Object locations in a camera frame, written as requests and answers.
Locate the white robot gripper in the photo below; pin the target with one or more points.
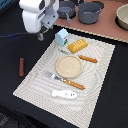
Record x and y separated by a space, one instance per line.
37 14

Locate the light blue milk carton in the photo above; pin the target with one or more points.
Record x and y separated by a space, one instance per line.
61 37

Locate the red toy sausage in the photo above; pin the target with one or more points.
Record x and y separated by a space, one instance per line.
21 67

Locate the small grey saucepan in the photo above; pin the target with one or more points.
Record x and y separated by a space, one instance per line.
66 10

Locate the yellow bread loaf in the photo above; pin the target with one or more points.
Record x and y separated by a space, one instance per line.
77 46

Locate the white toy fish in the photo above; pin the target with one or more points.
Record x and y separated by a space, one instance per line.
66 94

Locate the tan round plate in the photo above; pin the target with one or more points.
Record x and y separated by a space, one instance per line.
69 66

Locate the beige woven placemat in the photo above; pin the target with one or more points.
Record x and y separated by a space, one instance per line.
37 88

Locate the large grey pot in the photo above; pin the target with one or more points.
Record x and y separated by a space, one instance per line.
88 12

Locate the cream bowl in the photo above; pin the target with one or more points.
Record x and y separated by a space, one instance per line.
122 15

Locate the wooden handled knife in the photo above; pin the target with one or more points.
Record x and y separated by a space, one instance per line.
81 57

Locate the wooden handled fork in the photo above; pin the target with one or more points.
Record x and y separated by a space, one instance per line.
69 82

